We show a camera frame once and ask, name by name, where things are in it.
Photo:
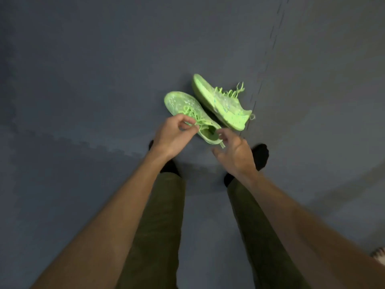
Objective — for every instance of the person's right hand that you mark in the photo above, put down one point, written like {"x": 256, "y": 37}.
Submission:
{"x": 237, "y": 159}

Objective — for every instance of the person's left hand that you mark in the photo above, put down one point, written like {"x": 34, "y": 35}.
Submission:
{"x": 168, "y": 138}

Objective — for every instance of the person's right thumb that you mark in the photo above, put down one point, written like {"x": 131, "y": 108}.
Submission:
{"x": 219, "y": 154}

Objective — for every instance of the person's left thumb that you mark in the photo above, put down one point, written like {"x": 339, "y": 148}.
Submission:
{"x": 192, "y": 130}

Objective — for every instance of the neon green speckled sneaker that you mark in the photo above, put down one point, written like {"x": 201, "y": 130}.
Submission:
{"x": 183, "y": 106}
{"x": 222, "y": 102}

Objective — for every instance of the person's left forearm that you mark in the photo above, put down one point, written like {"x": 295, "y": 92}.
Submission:
{"x": 114, "y": 213}

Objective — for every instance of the person's right forearm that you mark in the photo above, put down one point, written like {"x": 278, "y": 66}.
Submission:
{"x": 300, "y": 225}

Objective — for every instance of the black sock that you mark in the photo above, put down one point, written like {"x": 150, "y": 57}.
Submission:
{"x": 170, "y": 167}
{"x": 261, "y": 154}

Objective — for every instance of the olive green trousers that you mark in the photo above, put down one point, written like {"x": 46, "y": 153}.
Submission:
{"x": 159, "y": 225}

